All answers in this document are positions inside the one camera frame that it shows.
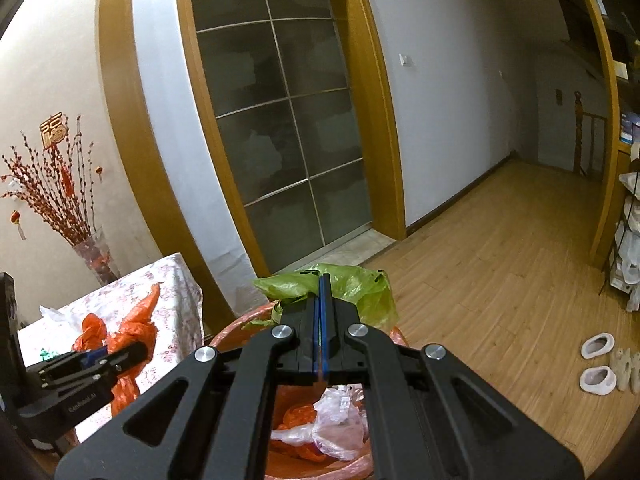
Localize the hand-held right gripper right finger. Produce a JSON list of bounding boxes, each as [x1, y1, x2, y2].
[[321, 273, 586, 480]]

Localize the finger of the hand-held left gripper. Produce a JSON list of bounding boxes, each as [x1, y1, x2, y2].
[[40, 342, 151, 388], [39, 350, 109, 373]]

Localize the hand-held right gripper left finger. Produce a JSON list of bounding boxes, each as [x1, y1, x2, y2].
[[54, 272, 323, 480]]

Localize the orange plastic bag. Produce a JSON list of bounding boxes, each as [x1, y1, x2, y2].
[[70, 281, 163, 418]]

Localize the green plastic bag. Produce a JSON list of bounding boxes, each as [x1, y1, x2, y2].
[[252, 262, 399, 333]]

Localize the waste basket with orange liner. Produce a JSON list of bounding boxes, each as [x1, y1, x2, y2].
[[207, 302, 411, 480]]

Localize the clear plastic bag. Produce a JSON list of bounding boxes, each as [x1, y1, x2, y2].
[[272, 385, 372, 462]]

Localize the floral tablecloth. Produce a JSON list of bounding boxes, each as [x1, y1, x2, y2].
[[17, 252, 205, 441]]

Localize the glass vase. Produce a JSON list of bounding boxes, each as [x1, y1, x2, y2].
[[72, 225, 121, 288]]

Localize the red budded branches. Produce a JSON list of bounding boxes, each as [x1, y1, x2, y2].
[[0, 115, 103, 246]]

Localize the glass sliding door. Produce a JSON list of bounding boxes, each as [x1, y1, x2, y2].
[[175, 0, 407, 281]]

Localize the red hanging ornament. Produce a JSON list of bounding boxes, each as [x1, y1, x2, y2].
[[39, 111, 72, 201]]

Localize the wooden arch trim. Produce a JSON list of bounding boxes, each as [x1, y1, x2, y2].
[[97, 0, 238, 323]]

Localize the white slipper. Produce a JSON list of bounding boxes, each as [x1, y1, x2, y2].
[[580, 366, 617, 395], [581, 332, 616, 360]]

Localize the pale translucent slipper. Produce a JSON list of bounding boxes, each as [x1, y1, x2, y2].
[[611, 347, 634, 392]]

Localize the bunch of white plastic bags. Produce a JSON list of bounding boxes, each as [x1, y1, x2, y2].
[[612, 172, 640, 312]]

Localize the wooden stair railing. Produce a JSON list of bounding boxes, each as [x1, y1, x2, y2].
[[572, 91, 609, 178]]

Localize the wooden shelf unit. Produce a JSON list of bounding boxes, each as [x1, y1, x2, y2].
[[550, 0, 640, 268]]

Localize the black wire rack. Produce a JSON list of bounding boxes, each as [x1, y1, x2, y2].
[[597, 170, 640, 313]]

